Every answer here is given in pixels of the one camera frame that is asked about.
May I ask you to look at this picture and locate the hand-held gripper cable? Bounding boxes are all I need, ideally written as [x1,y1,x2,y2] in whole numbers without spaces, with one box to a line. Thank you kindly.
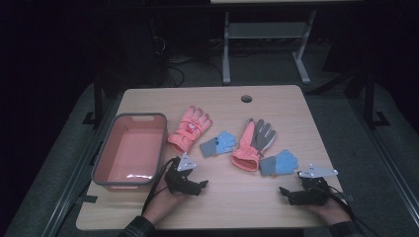
[314,184,383,237]
[140,156,179,215]

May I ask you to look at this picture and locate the pink plastic bin grey rim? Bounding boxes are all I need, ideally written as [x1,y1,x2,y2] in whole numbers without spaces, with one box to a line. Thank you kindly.
[91,112,169,193]

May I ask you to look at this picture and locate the person's right hand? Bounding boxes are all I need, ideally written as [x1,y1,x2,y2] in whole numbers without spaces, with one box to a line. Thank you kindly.
[303,197,353,227]

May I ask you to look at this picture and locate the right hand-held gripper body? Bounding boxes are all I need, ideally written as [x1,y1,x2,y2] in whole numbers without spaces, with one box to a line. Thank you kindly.
[290,163,340,207]

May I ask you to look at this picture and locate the grey metal rail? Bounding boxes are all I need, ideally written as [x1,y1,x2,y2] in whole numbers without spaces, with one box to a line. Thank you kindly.
[349,97,419,220]
[41,95,117,237]

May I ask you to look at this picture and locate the small plain blue glove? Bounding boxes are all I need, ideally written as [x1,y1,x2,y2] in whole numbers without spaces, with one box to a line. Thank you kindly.
[259,148,299,179]

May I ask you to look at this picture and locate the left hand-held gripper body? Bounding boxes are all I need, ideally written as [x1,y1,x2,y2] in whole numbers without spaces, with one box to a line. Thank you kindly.
[163,152,200,196]

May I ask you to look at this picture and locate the black metal stand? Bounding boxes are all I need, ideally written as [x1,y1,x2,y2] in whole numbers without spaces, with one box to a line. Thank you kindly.
[362,67,391,130]
[81,70,110,128]

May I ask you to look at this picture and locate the person's left hand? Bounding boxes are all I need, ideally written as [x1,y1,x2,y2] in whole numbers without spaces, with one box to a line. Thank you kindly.
[141,179,186,226]

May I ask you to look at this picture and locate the white metal desk frame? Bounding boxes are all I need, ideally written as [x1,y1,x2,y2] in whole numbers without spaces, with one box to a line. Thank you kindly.
[210,0,364,86]

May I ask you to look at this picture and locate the small blue glove with dots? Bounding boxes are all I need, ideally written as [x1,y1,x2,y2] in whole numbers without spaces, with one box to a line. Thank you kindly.
[199,130,238,159]

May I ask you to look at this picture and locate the right hand-held gripper cable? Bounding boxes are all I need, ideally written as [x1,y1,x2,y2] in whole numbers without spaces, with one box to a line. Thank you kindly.
[314,184,383,237]

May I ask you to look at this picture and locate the left hand-held gripper cable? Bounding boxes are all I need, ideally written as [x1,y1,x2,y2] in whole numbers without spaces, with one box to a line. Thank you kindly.
[140,156,179,215]

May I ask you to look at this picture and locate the pink glove with red print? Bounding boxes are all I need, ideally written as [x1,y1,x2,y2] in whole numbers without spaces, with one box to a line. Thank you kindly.
[166,105,213,156]

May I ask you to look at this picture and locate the black floor cables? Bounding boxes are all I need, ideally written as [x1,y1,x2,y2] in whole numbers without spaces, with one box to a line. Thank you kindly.
[151,33,225,89]

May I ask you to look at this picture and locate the pink glove with grey palm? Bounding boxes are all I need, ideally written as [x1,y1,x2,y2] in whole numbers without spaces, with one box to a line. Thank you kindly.
[230,118,278,173]

